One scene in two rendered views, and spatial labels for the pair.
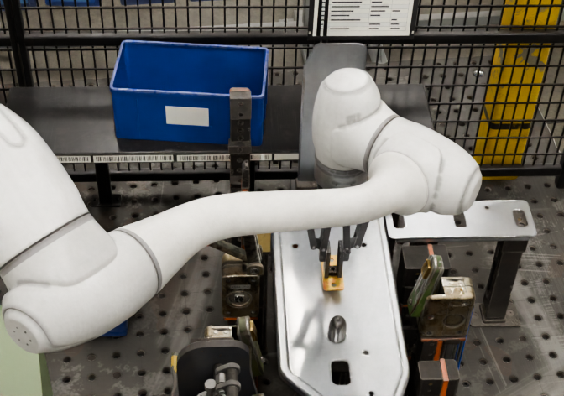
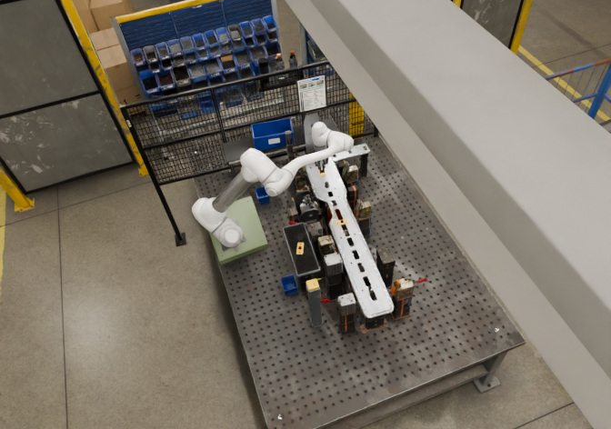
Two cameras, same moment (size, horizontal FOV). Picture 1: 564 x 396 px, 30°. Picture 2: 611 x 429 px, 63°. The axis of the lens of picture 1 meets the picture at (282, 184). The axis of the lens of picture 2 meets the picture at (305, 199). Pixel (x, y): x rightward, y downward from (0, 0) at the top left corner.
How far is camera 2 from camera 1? 1.68 m
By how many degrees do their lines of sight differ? 7
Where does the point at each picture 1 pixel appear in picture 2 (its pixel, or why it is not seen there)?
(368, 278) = (331, 171)
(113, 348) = (267, 206)
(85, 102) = (244, 143)
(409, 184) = (337, 145)
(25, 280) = (269, 182)
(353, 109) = (321, 132)
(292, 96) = (298, 129)
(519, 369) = (373, 186)
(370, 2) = (314, 100)
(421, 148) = (338, 137)
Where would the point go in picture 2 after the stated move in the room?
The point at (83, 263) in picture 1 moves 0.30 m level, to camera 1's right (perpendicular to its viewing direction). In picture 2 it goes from (279, 176) to (329, 166)
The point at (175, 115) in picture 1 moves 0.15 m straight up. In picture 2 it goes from (271, 141) to (268, 125)
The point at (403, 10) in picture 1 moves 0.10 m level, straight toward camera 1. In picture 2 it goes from (323, 100) to (324, 108)
